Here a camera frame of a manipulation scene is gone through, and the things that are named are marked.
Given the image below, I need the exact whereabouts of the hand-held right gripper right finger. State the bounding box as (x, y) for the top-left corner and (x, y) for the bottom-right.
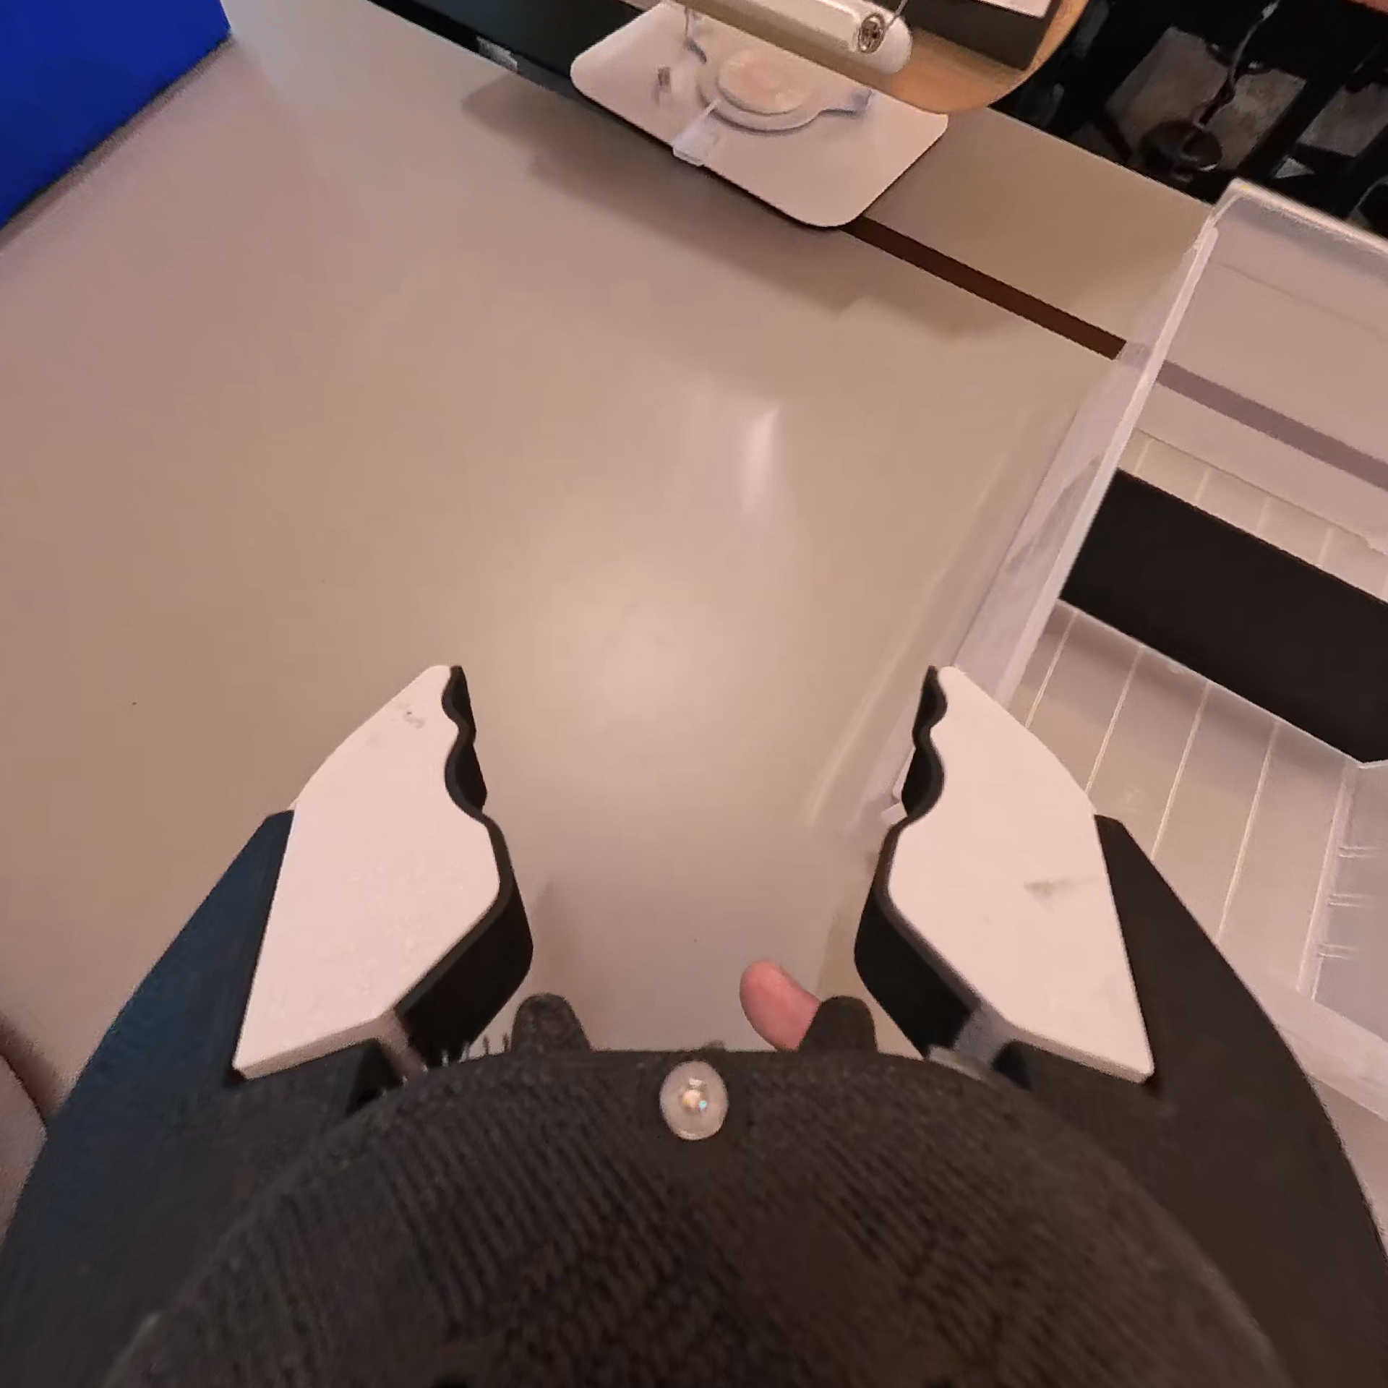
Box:
(853, 664), (1157, 1084)

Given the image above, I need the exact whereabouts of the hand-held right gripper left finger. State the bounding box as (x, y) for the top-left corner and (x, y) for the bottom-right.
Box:
(230, 664), (536, 1083)

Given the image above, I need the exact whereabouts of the clear plastic bin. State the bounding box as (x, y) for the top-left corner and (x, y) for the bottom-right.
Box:
(954, 178), (1388, 1119)

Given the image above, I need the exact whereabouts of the white stand base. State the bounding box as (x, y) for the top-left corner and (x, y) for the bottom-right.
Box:
(568, 0), (950, 230)

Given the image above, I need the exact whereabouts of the black office chair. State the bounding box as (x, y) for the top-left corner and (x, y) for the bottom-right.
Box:
(1019, 0), (1388, 208)

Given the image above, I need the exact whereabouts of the wooden document board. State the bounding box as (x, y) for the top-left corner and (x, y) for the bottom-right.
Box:
(682, 0), (1092, 116)

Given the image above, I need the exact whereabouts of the blue plastic bin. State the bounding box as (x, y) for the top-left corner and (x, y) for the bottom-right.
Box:
(0, 0), (233, 230)

